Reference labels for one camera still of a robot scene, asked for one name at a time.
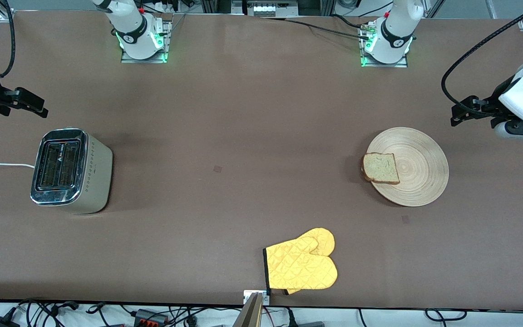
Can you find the yellow quilted oven mitt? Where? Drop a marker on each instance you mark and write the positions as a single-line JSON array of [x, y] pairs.
[[302, 265]]

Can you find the grey power strip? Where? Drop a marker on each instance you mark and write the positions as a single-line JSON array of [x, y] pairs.
[[268, 8]]

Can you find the silver beige two-slot toaster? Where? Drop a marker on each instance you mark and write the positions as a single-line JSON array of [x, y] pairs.
[[93, 177]]

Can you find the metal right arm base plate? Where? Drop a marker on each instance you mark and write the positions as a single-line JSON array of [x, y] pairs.
[[127, 58]]

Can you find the round wooden plate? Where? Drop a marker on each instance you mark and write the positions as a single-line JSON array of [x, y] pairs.
[[420, 168]]

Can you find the wooden camera post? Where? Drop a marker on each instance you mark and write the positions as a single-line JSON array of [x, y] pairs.
[[250, 315]]

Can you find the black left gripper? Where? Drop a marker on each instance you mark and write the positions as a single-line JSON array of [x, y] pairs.
[[492, 103]]

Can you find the brown-crusted bread slice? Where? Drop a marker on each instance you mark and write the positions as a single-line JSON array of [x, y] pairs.
[[379, 167]]

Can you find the black power adapter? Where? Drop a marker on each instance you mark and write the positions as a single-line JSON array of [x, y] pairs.
[[0, 322]]

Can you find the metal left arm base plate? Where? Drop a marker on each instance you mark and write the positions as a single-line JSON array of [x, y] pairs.
[[402, 64]]

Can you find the small metal camera bracket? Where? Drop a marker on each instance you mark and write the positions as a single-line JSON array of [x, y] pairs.
[[246, 295]]

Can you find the black orange connector box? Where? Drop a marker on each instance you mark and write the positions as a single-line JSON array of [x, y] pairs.
[[150, 316]]

